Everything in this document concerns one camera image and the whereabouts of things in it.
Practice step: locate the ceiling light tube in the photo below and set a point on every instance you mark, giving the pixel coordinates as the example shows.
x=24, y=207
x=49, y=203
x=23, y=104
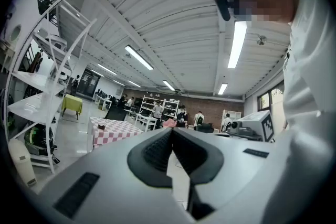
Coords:
x=237, y=44
x=222, y=88
x=106, y=69
x=139, y=57
x=168, y=85

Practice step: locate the white black helmet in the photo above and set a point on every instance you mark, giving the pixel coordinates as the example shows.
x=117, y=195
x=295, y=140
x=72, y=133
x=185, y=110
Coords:
x=56, y=43

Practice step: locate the round ceiling fixture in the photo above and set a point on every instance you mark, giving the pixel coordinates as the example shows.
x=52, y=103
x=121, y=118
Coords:
x=261, y=40

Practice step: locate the person's white shirt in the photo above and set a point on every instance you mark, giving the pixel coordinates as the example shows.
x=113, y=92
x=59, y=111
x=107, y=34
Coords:
x=309, y=86

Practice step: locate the dark double door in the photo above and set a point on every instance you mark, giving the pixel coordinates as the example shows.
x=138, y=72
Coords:
x=89, y=84

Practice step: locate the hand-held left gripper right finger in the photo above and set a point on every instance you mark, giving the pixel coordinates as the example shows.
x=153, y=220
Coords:
x=233, y=157

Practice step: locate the table with checkered cloth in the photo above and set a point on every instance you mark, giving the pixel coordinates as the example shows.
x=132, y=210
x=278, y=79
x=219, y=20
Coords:
x=115, y=131

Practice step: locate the white metal shelf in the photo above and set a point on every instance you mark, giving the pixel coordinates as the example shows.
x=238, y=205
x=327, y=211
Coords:
x=39, y=81

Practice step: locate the green black helmet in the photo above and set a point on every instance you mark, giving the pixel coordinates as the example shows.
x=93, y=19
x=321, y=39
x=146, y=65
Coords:
x=39, y=139

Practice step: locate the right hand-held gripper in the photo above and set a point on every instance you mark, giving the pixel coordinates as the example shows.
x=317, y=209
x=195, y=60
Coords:
x=266, y=126

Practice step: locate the black chair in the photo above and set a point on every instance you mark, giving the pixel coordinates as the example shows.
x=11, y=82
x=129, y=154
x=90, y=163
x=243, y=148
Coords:
x=115, y=114

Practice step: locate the white storage rack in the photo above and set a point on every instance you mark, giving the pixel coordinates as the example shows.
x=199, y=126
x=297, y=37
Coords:
x=168, y=107

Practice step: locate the black head camera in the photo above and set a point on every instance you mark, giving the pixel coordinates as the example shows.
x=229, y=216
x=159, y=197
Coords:
x=221, y=6

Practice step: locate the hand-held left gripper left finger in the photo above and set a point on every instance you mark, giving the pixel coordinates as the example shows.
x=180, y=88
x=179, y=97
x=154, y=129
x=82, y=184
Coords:
x=110, y=165

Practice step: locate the small white rack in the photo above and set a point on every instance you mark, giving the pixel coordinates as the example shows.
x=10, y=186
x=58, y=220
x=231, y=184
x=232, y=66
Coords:
x=235, y=114

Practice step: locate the table with yellow-green cloth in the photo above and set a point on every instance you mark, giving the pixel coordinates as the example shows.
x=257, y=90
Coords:
x=72, y=103

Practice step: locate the dark framed window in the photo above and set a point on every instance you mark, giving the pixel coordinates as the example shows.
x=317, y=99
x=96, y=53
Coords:
x=270, y=98

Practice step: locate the cream trash bin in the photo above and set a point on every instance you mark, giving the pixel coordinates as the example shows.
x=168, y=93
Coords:
x=21, y=162

